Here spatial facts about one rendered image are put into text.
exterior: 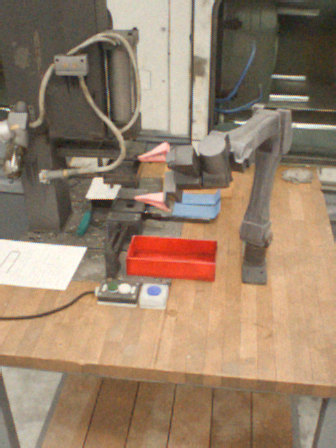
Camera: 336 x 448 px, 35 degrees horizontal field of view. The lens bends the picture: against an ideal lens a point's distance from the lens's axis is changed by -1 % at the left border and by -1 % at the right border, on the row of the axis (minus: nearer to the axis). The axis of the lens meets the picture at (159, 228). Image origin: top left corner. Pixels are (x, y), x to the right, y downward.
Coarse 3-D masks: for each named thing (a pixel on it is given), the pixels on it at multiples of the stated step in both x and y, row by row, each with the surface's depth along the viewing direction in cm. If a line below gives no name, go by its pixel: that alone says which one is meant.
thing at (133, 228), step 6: (144, 210) 175; (108, 222) 163; (114, 222) 163; (126, 222) 162; (138, 222) 162; (108, 228) 164; (114, 228) 164; (132, 228) 163; (138, 228) 163; (108, 234) 165; (132, 234) 164; (138, 234) 164; (108, 240) 166; (126, 240) 165
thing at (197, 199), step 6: (216, 192) 186; (192, 198) 185; (198, 198) 185; (204, 198) 185; (210, 198) 185; (216, 198) 183; (192, 204) 182; (198, 204) 182; (204, 204) 182; (210, 204) 181
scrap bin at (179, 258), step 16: (144, 240) 159; (160, 240) 158; (176, 240) 157; (192, 240) 157; (208, 240) 156; (128, 256) 151; (144, 256) 159; (160, 256) 159; (176, 256) 159; (192, 256) 159; (208, 256) 159; (128, 272) 152; (144, 272) 151; (160, 272) 150; (176, 272) 149; (192, 272) 149; (208, 272) 148
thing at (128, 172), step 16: (64, 144) 163; (80, 144) 164; (96, 144) 164; (112, 144) 163; (128, 144) 158; (144, 144) 160; (112, 160) 161; (128, 160) 157; (112, 176) 154; (128, 176) 153
